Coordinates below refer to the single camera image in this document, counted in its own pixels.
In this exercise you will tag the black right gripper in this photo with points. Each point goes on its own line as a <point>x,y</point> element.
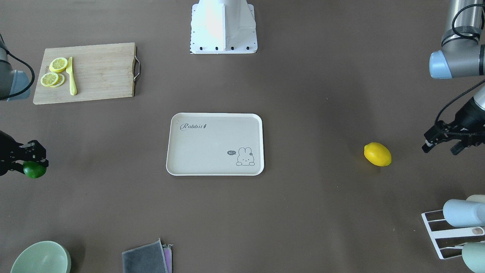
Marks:
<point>8,152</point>

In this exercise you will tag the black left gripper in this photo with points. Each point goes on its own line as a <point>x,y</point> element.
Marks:
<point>471,113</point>

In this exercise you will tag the green lime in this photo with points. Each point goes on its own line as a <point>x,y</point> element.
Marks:
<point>34,173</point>

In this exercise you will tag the yellow whole lemon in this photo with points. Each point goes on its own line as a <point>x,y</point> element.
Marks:
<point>377,154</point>

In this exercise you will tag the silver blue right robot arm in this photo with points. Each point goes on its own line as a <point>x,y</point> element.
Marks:
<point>14,84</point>

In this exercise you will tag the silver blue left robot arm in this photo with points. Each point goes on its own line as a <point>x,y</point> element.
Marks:
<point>461,55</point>

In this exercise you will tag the white rabbit tray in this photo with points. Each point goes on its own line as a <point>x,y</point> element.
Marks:
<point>217,144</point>

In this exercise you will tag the light blue cup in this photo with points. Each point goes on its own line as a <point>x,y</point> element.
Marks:
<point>464,214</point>

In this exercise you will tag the yellow plastic knife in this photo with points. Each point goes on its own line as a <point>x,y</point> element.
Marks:
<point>70,72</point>

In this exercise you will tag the lemon slice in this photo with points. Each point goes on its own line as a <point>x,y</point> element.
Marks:
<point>58,65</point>
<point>49,79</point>

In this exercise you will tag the white cup rack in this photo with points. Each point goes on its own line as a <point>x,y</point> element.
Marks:
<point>448,240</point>

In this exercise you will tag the mint green bowl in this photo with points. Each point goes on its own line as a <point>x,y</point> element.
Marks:
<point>43,257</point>

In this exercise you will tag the bamboo cutting board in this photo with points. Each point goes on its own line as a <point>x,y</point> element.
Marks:
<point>101,72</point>

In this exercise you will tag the pale green cup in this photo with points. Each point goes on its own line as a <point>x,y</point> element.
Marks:
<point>473,255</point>

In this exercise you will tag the grey folded cloth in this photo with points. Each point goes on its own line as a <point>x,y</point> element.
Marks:
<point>151,258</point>

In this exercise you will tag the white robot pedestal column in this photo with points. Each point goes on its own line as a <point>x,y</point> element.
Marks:
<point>223,27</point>

